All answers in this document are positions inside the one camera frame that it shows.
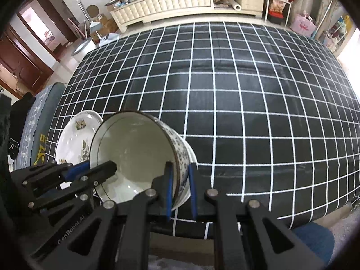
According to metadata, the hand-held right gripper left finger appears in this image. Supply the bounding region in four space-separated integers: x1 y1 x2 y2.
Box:
34 162 173 270

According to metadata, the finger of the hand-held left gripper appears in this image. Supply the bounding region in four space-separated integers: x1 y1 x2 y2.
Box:
28 161 117 213
11 162 90 196

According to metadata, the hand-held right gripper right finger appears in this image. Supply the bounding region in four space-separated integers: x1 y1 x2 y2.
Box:
188 163 327 270

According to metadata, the white plate with brown flowers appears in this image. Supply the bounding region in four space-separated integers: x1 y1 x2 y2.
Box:
55 110 104 165

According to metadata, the small blue patterned bowl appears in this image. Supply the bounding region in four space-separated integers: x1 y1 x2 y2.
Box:
89 110 192 203

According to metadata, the blue patterned sofa cover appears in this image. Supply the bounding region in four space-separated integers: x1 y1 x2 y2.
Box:
14 83 66 172

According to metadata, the black cloth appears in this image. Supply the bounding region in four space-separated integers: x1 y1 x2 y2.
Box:
0 93 36 158

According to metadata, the black white checked tablecloth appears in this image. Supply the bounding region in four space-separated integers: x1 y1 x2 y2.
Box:
45 21 360 241

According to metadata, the grey round stool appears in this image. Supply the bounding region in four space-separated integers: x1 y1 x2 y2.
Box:
72 38 95 57

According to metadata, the brown wooden door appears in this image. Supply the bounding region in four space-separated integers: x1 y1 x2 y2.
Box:
0 24 54 93

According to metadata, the blue cloth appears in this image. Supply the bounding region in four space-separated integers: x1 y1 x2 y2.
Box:
292 222 335 265

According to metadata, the cardboard box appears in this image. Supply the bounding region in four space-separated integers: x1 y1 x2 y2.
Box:
96 17 119 34

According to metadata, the cream tufted cabinet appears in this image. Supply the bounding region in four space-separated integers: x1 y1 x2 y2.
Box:
108 0 265 33

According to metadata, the pink bag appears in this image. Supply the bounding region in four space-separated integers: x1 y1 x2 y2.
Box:
290 11 317 37

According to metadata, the white wire rack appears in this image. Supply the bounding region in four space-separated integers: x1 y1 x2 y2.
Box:
263 0 299 26

